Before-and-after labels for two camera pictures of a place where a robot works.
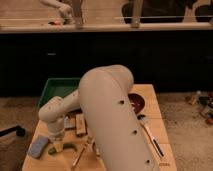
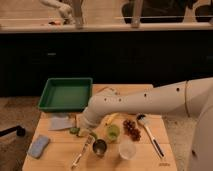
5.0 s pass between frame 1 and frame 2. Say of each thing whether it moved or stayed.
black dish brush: stayed
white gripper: moved
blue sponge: stayed
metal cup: stayed
